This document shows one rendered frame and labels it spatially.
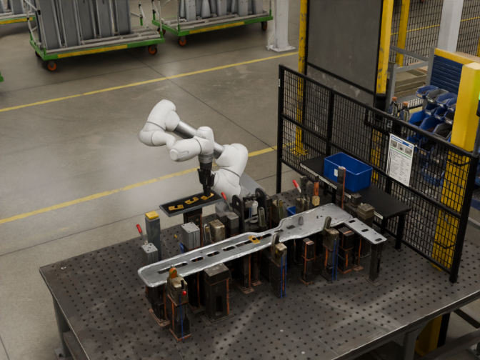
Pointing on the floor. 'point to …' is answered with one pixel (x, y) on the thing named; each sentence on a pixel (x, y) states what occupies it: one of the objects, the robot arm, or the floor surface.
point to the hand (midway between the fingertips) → (206, 191)
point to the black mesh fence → (380, 167)
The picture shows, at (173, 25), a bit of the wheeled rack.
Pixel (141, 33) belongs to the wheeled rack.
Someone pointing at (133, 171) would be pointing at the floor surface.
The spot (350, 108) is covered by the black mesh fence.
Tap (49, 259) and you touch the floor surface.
